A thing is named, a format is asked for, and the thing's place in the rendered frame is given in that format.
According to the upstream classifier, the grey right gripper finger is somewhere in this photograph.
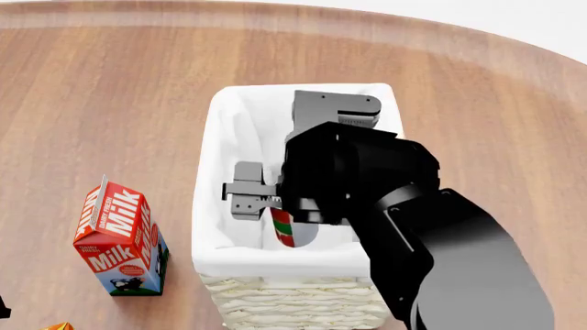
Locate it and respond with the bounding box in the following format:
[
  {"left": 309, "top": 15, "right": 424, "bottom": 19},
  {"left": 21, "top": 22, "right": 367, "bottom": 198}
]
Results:
[
  {"left": 222, "top": 161, "right": 284, "bottom": 222},
  {"left": 286, "top": 89, "right": 383, "bottom": 139}
]

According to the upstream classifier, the red green tomato sauce can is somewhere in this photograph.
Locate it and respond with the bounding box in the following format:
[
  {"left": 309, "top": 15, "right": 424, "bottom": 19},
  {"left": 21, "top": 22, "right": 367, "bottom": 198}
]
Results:
[{"left": 269, "top": 206, "right": 318, "bottom": 248}]

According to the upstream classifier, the red milk carton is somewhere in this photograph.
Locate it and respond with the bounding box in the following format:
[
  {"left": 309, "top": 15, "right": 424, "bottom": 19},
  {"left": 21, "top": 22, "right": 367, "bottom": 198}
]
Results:
[{"left": 72, "top": 173, "right": 170, "bottom": 297}]

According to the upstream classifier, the white lined wicker basket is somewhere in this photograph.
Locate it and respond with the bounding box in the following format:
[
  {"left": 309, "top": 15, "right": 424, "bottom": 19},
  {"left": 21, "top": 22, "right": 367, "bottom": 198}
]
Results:
[{"left": 191, "top": 82, "right": 407, "bottom": 278}]

